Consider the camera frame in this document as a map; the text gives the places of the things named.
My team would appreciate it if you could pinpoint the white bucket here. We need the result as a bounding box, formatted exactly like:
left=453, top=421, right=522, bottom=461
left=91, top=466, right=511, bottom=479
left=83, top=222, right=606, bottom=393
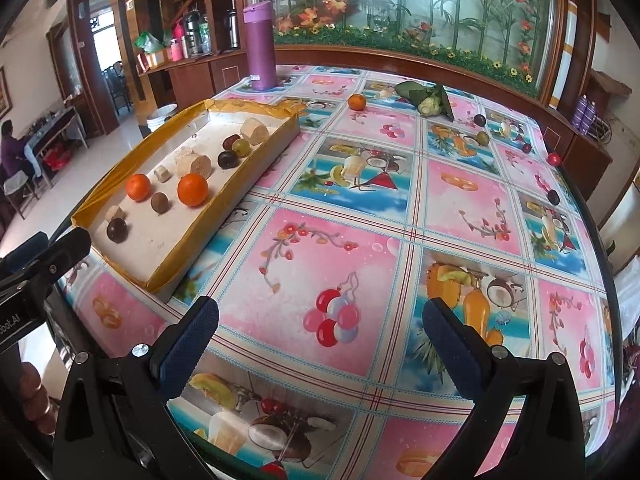
left=146, top=103, right=179, bottom=126

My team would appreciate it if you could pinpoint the leafy green vegetable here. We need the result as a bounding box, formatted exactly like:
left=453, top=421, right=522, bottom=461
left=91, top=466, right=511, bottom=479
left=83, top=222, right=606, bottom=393
left=395, top=81, right=456, bottom=122

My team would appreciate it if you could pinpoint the green plastic bag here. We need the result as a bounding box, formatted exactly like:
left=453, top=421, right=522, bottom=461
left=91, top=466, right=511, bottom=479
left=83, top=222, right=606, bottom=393
left=134, top=31, right=166, bottom=56

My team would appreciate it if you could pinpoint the large orange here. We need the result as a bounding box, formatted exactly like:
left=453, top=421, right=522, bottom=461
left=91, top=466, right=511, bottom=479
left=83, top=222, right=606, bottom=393
left=125, top=174, right=152, bottom=203
left=177, top=173, right=210, bottom=208

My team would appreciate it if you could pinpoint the framed wall picture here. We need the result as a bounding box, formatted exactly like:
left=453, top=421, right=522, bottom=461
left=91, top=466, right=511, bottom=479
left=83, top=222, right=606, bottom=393
left=0, top=67, right=12, bottom=121

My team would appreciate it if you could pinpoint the painted glass wooden cabinet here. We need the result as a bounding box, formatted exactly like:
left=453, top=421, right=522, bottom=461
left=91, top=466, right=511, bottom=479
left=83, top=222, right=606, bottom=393
left=115, top=0, right=616, bottom=181

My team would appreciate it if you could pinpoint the fruit printed tablecloth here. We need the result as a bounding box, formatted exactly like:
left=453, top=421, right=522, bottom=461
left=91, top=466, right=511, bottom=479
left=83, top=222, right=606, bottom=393
left=57, top=62, right=618, bottom=480

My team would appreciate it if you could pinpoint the large wooden cylinder block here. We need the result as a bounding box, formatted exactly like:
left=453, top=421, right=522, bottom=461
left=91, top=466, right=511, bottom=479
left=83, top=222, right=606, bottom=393
left=175, top=152, right=213, bottom=178

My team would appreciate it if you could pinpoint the purple thermos bottle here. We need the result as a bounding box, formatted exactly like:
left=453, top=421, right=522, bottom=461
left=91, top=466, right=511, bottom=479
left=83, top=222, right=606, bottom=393
left=242, top=1, right=277, bottom=92

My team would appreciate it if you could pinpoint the yellow rimmed white tray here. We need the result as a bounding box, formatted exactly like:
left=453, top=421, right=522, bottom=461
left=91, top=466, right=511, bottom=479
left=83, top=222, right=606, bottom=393
left=71, top=98, right=301, bottom=295

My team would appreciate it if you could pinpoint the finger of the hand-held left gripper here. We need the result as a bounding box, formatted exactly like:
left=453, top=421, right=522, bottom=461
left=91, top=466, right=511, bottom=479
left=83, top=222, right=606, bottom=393
left=2, top=232, right=48, bottom=273
left=0, top=229, right=93, bottom=293

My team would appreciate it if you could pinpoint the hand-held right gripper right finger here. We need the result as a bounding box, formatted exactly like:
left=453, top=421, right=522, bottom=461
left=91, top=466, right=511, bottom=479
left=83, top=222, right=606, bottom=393
left=421, top=297, right=587, bottom=480

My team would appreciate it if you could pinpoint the person's left hand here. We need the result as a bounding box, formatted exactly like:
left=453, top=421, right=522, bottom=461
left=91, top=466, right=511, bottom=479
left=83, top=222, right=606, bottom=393
left=17, top=364, right=57, bottom=436

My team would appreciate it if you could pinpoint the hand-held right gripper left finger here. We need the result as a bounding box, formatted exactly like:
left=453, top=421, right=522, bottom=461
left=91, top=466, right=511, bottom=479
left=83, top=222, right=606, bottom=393
left=52, top=296, right=221, bottom=480

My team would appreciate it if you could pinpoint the steel thermos flask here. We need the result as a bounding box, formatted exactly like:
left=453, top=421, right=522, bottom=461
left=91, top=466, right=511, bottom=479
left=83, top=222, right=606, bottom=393
left=181, top=12, right=198, bottom=58

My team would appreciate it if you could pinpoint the brown woven basket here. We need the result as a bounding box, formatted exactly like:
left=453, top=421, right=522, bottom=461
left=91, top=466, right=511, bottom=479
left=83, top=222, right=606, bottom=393
left=590, top=70, right=632, bottom=106

